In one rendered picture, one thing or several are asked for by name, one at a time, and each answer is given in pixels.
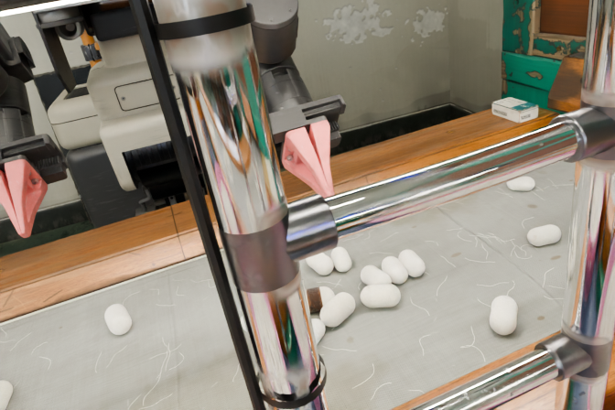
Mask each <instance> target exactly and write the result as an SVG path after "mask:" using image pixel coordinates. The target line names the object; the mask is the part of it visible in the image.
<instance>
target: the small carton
mask: <svg viewBox="0 0 615 410"><path fill-rule="evenodd" d="M492 114H494V115H497V116H500V117H502V118H505V119H508V120H511V121H514V122H516V123H522V122H525V121H529V120H532V119H534V118H537V117H538V105H537V104H534V103H530V102H525V101H521V100H518V99H514V98H512V97H509V98H505V99H502V100H499V101H496V102H493V103H492Z"/></svg>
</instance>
